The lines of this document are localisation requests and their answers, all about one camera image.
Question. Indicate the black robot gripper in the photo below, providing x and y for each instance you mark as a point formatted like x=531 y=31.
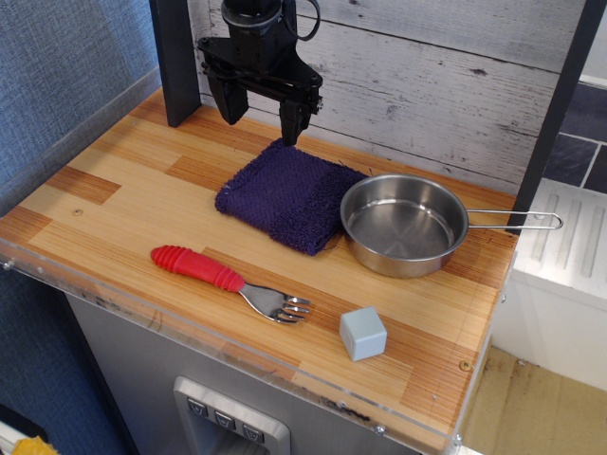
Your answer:
x=260 y=56

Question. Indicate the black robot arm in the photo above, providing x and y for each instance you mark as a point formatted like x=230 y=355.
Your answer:
x=249 y=9

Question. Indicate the purple knitted towel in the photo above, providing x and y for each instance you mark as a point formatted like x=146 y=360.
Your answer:
x=290 y=195

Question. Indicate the stainless steel pan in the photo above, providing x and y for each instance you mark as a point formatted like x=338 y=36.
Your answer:
x=407 y=226

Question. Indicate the clear acrylic front guard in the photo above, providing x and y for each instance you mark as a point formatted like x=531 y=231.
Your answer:
x=141 y=348

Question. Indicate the grey cube block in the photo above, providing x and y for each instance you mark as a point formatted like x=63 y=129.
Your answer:
x=363 y=333

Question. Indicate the silver button panel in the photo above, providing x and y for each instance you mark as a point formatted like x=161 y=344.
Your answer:
x=217 y=424

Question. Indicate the white radiator heater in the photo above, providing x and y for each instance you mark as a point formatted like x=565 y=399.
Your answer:
x=553 y=311

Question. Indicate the yellow object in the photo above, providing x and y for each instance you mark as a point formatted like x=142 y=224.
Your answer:
x=33 y=446

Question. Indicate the black left frame post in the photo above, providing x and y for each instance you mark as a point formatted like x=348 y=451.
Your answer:
x=176 y=59

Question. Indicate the black frame post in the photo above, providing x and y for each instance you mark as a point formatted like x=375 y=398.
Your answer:
x=176 y=59
x=575 y=60

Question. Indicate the red handled metal fork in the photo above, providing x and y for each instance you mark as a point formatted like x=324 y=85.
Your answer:
x=267 y=302

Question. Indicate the black right frame post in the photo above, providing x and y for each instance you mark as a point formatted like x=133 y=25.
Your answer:
x=575 y=60

